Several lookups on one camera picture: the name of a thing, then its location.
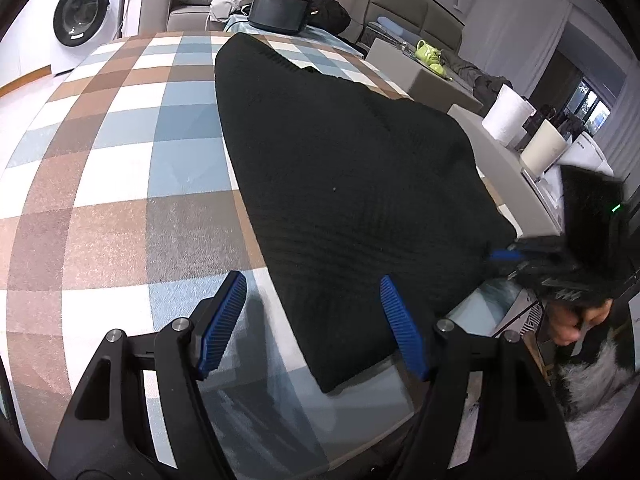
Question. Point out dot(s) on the black knit sweater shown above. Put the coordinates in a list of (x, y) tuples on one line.
[(350, 185)]

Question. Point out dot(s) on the blue pillow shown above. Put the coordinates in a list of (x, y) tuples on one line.
[(395, 27)]

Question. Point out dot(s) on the green teapot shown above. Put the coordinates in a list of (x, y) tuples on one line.
[(429, 55)]

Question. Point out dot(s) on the light blue cloth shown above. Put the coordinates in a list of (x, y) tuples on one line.
[(330, 42)]

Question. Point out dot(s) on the white curtain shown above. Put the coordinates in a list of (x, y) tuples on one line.
[(515, 35)]

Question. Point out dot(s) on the black jacket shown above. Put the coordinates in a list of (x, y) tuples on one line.
[(327, 7)]

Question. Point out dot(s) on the white washing machine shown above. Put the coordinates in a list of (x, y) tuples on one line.
[(85, 15)]

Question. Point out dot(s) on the grey sofa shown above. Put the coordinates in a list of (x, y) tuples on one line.
[(190, 17)]

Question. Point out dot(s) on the grey box table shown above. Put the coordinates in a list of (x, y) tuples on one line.
[(420, 85)]

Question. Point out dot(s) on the person's right hand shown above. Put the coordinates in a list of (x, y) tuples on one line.
[(567, 322)]

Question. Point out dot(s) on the white appliance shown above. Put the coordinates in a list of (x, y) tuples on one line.
[(592, 152)]

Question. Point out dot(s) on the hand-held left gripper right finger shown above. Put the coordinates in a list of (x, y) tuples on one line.
[(402, 325)]

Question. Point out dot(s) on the white paper towel roll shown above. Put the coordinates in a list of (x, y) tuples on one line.
[(507, 115)]

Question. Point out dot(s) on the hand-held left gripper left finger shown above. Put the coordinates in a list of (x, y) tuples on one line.
[(222, 322)]

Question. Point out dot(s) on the dark grey garment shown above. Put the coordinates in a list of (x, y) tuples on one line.
[(487, 85)]

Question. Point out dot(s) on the checked tablecloth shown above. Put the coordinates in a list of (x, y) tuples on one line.
[(125, 185)]

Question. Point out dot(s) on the person's right forearm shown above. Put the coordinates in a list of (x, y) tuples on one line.
[(590, 385)]

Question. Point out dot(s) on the grey white garment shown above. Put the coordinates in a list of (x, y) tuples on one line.
[(227, 5)]

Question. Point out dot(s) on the black rice cooker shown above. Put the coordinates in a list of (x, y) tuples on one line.
[(277, 10)]

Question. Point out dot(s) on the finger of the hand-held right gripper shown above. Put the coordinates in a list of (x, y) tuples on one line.
[(507, 255)]

